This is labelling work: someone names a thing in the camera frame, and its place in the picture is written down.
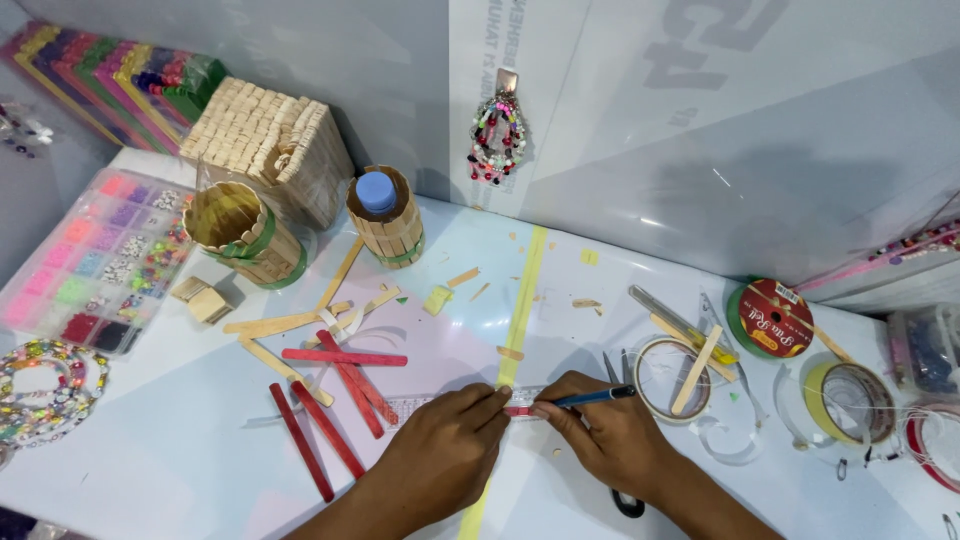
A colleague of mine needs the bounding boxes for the person's left hand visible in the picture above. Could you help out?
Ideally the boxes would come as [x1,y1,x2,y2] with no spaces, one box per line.
[366,383,515,525]

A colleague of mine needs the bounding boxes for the person's right hand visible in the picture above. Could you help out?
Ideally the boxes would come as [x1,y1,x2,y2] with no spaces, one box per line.
[530,371,681,504]

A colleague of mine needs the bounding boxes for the blue pen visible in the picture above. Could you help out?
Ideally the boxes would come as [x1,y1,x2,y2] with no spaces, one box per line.
[552,384,638,411]

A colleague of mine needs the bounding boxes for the clear plastic ruler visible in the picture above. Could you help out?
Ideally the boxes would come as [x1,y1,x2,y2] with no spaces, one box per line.
[385,385,550,429]

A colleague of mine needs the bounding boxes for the beige masking tape roll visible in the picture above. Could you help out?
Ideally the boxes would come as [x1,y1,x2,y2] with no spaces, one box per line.
[633,336,713,424]

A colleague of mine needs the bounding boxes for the red craft stick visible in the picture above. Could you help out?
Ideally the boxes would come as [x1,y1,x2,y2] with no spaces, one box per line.
[341,365,401,427]
[269,382,336,504]
[281,348,409,368]
[290,380,367,480]
[315,329,386,441]

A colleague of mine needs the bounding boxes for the plain wooden craft stick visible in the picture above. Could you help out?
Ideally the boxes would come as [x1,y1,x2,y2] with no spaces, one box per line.
[670,324,725,417]
[315,237,367,312]
[222,300,353,340]
[813,323,857,364]
[303,285,403,351]
[237,336,336,408]

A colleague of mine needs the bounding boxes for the yellow cutter knife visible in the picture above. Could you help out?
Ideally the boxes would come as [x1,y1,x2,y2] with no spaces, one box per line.
[627,284,741,367]

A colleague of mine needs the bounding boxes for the folded yellow tape piece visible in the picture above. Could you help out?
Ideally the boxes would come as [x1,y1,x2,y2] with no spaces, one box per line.
[421,284,456,318]

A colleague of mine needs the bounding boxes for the long yellow tape strip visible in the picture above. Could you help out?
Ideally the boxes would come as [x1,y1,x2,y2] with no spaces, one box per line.
[456,225,549,540]

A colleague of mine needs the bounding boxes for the green ribbon spool red label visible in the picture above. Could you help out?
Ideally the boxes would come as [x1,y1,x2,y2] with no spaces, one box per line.
[725,278,816,360]

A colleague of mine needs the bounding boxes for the yellow tape roll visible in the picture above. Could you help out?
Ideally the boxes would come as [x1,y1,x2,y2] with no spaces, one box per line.
[803,361,898,447]

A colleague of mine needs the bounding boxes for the stick cup holding bottle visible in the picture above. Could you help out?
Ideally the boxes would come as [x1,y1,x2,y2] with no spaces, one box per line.
[345,164,426,270]

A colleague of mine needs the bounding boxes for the blue capped plastic bottle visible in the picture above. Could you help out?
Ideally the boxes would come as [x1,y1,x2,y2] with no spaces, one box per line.
[354,170,399,217]

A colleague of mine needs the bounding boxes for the small wooden stick blocks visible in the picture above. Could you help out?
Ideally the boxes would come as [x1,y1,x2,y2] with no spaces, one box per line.
[170,275,234,326]

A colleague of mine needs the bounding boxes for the stick cup with green ribbon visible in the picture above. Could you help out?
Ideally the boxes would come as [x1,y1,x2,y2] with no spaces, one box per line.
[183,180,310,291]

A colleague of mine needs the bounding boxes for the red tape roll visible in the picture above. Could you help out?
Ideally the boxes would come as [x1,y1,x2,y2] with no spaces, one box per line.
[903,404,960,495]

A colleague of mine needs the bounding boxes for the pink bead packets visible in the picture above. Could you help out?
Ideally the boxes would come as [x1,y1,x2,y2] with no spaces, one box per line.
[793,217,960,313]

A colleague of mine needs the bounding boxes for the clear container of beads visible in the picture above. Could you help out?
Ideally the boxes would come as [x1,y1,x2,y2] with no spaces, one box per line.
[888,303,960,396]

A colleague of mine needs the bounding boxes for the wooden stick house box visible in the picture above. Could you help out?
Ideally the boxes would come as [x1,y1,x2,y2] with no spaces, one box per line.
[179,75,356,231]

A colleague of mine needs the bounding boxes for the clear bead organizer box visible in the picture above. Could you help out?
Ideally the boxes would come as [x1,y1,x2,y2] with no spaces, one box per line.
[0,168,198,358]

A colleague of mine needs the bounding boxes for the stack of coloured bead packs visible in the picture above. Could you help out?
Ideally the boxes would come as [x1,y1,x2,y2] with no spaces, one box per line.
[0,18,231,156]

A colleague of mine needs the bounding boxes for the small clear bead bag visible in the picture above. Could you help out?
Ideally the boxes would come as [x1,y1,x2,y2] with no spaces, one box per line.
[0,103,55,160]

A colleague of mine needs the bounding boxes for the black handled scissors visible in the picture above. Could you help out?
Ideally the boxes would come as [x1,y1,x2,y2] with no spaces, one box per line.
[603,349,647,519]

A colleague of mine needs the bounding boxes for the hanging bead bracelets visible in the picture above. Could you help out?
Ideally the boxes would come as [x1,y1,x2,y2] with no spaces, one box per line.
[466,90,528,186]

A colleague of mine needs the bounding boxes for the heap of bead bracelets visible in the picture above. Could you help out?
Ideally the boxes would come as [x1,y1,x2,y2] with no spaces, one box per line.
[0,339,111,453]

